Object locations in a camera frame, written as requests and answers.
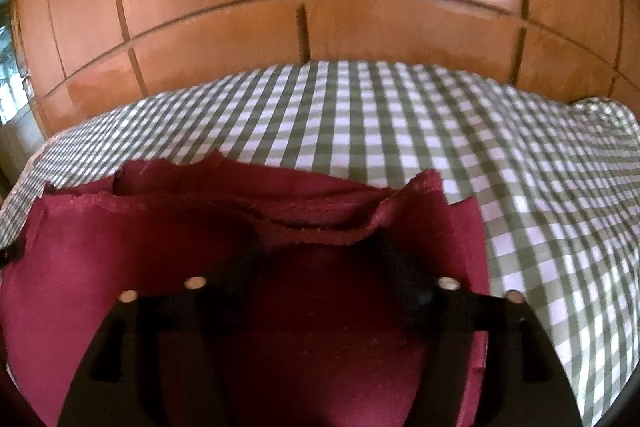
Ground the maroon long-sleeve shirt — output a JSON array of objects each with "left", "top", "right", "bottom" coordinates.
[{"left": 1, "top": 153, "right": 489, "bottom": 426}]

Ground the green white checkered bedsheet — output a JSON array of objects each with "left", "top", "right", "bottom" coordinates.
[{"left": 1, "top": 61, "right": 639, "bottom": 426}]

